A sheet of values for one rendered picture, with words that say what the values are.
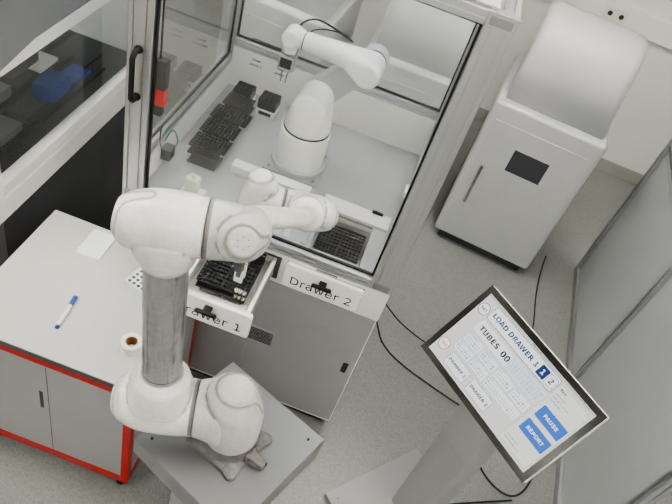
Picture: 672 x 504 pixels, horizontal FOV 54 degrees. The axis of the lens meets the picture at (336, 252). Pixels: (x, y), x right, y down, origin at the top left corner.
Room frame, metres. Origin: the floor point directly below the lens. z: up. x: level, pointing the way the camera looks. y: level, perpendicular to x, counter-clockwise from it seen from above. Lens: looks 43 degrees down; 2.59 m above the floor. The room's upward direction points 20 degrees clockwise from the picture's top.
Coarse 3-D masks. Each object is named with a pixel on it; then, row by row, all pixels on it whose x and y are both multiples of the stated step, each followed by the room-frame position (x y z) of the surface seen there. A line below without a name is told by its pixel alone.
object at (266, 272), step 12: (204, 264) 1.57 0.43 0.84; (264, 264) 1.67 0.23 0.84; (192, 276) 1.48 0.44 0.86; (264, 276) 1.56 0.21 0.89; (192, 288) 1.45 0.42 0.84; (252, 288) 1.54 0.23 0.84; (264, 288) 1.54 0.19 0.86; (228, 300) 1.45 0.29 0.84; (252, 300) 1.44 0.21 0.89; (252, 312) 1.42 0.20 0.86
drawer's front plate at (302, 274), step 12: (288, 264) 1.62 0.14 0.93; (288, 276) 1.62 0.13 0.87; (300, 276) 1.62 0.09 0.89; (312, 276) 1.62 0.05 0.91; (324, 276) 1.63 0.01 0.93; (300, 288) 1.62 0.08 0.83; (312, 288) 1.62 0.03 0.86; (336, 288) 1.62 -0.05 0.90; (348, 288) 1.62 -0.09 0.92; (324, 300) 1.62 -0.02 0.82; (336, 300) 1.62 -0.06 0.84; (348, 300) 1.62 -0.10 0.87
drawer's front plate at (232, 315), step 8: (192, 296) 1.34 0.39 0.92; (200, 296) 1.35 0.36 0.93; (192, 304) 1.34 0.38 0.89; (200, 304) 1.34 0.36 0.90; (208, 304) 1.34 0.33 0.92; (216, 304) 1.34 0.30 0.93; (224, 304) 1.35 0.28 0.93; (216, 312) 1.34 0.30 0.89; (224, 312) 1.34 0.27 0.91; (232, 312) 1.34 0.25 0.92; (240, 312) 1.34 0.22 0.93; (200, 320) 1.34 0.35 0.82; (208, 320) 1.34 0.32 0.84; (224, 320) 1.34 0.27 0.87; (232, 320) 1.34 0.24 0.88; (240, 320) 1.34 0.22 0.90; (248, 320) 1.34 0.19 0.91; (224, 328) 1.34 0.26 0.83; (232, 328) 1.34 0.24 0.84; (240, 328) 1.34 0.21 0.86; (248, 328) 1.34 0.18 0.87
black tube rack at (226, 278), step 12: (216, 264) 1.53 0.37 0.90; (228, 264) 1.55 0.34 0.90; (252, 264) 1.59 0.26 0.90; (204, 276) 1.46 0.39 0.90; (216, 276) 1.48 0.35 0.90; (228, 276) 1.50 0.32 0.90; (252, 276) 1.54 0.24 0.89; (204, 288) 1.44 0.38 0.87; (216, 288) 1.45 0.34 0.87; (228, 288) 1.47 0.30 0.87; (240, 288) 1.47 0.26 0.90; (240, 300) 1.44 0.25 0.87
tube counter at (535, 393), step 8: (504, 352) 1.40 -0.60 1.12; (504, 360) 1.38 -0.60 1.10; (512, 360) 1.38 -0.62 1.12; (512, 368) 1.36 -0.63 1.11; (520, 368) 1.35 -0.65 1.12; (512, 376) 1.34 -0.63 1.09; (520, 376) 1.33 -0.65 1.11; (528, 376) 1.33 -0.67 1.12; (520, 384) 1.32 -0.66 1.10; (528, 384) 1.31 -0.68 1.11; (536, 384) 1.31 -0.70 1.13; (528, 392) 1.29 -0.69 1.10; (536, 392) 1.29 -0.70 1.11; (536, 400) 1.27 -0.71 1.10
